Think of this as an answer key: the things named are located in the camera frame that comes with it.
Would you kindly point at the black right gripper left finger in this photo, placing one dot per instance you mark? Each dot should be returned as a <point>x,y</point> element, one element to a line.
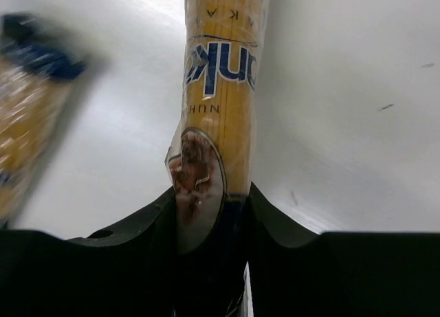
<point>125,269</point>

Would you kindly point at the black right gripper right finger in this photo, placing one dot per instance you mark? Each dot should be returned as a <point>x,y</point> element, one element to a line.
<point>296,272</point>

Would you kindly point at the spaghetti bag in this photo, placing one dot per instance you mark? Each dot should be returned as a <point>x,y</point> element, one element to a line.
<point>41,62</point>
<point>210,156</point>

